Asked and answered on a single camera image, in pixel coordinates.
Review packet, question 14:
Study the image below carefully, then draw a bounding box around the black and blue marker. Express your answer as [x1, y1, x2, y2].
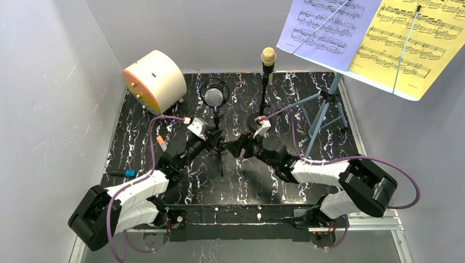
[107, 169, 136, 178]

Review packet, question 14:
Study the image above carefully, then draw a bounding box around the lavender sheet music page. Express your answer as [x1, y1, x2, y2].
[277, 0, 381, 72]

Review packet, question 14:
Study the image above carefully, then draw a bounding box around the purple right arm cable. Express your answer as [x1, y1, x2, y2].
[265, 107, 421, 250]

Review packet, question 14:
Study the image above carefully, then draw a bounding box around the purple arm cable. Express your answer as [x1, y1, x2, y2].
[106, 115, 190, 263]
[265, 107, 421, 250]

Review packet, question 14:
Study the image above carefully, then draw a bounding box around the blue music stand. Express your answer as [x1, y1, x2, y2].
[278, 73, 349, 158]

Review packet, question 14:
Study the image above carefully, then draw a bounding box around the white and orange drum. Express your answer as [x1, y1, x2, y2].
[122, 50, 187, 116]

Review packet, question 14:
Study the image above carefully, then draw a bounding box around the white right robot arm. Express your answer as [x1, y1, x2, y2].
[224, 133, 398, 228]

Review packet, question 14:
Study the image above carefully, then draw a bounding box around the aluminium frame rail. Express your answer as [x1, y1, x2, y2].
[69, 201, 412, 262]

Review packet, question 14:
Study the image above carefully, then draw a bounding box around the yellow sheet music page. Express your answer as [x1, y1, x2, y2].
[348, 1, 464, 101]

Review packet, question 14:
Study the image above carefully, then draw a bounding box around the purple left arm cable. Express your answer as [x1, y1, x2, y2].
[106, 115, 190, 263]

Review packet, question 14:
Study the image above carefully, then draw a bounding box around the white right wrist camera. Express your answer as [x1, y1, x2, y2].
[253, 116, 271, 139]

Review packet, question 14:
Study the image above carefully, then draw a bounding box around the beige microphone on round stand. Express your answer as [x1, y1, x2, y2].
[247, 47, 276, 132]

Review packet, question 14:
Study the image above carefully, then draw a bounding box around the silver microphone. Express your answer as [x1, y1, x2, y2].
[199, 77, 230, 177]

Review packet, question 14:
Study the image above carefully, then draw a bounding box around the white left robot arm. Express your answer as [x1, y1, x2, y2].
[67, 129, 224, 251]

